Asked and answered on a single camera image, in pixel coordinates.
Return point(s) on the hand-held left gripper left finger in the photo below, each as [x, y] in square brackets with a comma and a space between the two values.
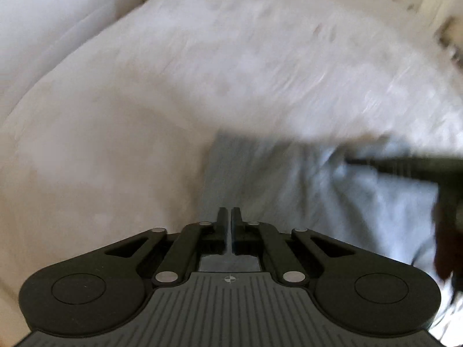
[224, 224]

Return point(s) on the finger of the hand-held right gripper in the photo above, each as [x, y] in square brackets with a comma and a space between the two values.
[394, 168]

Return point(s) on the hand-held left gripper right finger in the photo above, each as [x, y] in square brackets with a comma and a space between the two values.
[237, 224]

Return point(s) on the light blue pants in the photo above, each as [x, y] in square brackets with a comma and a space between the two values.
[289, 188]

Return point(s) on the bed with white floral bedspread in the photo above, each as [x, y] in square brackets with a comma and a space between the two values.
[144, 97]

